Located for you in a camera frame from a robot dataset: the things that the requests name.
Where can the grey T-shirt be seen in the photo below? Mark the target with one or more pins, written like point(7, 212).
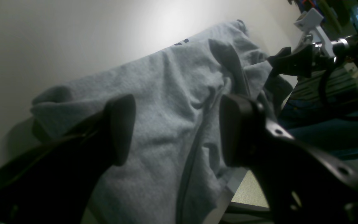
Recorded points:
point(175, 173)

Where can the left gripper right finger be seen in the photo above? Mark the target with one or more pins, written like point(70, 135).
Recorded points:
point(302, 184)

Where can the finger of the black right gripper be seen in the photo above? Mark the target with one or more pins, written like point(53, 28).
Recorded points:
point(293, 63)

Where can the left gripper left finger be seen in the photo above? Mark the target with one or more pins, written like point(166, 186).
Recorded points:
point(52, 183)

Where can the blue plastic bin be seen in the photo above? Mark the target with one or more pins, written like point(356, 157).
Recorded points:
point(309, 122)

